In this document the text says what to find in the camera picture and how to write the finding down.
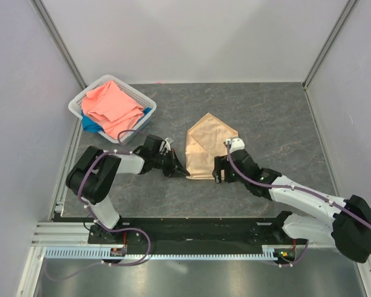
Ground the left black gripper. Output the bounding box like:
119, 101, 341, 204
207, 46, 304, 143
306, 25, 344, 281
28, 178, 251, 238
152, 148, 190, 178

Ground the peach satin napkin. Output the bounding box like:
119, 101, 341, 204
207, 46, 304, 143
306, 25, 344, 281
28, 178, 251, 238
185, 113, 239, 180

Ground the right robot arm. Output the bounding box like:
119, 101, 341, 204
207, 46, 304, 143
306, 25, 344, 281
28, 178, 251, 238
212, 149, 371, 263

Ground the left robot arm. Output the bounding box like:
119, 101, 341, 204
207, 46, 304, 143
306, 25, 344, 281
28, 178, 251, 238
66, 134, 190, 243

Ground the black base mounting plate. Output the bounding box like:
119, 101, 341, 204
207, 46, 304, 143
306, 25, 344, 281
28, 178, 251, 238
88, 217, 306, 257

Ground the pink cloth in basket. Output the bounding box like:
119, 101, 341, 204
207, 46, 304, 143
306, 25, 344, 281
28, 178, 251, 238
81, 80, 145, 139

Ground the blue cloth in basket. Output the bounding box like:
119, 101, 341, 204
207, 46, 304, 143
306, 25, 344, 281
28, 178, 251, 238
81, 107, 151, 133

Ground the white plastic basket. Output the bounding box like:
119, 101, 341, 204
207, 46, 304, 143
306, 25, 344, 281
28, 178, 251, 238
68, 75, 157, 144

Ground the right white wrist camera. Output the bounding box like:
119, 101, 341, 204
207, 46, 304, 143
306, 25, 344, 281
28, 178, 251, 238
224, 137, 245, 154

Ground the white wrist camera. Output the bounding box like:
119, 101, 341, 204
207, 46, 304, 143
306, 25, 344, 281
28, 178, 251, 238
224, 137, 245, 154
160, 137, 173, 155

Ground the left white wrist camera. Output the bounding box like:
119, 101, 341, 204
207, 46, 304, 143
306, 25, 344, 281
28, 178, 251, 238
160, 137, 173, 155

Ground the white slotted cable duct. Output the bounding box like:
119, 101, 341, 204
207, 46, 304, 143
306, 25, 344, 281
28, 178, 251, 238
45, 245, 279, 261

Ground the right aluminium frame post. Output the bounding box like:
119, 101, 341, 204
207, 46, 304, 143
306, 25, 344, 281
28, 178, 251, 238
302, 0, 359, 91

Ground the aluminium frame post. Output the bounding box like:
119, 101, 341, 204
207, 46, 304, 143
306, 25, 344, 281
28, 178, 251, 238
30, 0, 87, 89
302, 0, 359, 91

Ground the left aluminium frame post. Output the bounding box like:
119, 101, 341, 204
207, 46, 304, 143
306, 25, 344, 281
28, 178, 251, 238
30, 0, 87, 89

